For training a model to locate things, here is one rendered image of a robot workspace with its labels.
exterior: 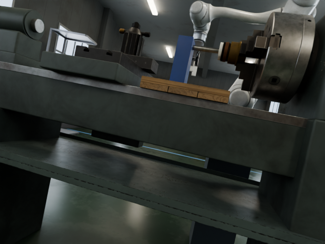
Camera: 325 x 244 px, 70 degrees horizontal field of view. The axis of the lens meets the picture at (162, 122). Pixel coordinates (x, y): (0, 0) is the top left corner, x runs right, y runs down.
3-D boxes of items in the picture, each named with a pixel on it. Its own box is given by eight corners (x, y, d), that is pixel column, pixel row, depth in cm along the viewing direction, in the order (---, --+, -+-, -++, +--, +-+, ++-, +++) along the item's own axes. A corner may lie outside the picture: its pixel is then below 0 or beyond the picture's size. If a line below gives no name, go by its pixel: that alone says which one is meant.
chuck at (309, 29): (275, 99, 105) (295, 25, 98) (295, 109, 75) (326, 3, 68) (267, 98, 106) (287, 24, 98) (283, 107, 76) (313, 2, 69)
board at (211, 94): (223, 111, 109) (225, 102, 109) (227, 103, 74) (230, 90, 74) (162, 99, 116) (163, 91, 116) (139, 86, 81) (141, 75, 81)
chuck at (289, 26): (267, 98, 106) (287, 24, 98) (283, 107, 76) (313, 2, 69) (246, 94, 108) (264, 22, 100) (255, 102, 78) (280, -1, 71)
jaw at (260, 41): (272, 48, 86) (281, 35, 74) (269, 62, 86) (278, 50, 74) (241, 44, 88) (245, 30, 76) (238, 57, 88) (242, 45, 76)
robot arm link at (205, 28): (194, 36, 164) (190, 28, 151) (198, 13, 163) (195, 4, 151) (209, 37, 160) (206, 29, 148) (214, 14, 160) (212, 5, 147)
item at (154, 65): (156, 74, 111) (158, 64, 111) (150, 69, 102) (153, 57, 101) (117, 68, 116) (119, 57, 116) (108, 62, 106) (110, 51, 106)
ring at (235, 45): (247, 47, 95) (224, 44, 97) (250, 38, 86) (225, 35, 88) (242, 69, 95) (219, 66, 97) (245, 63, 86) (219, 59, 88)
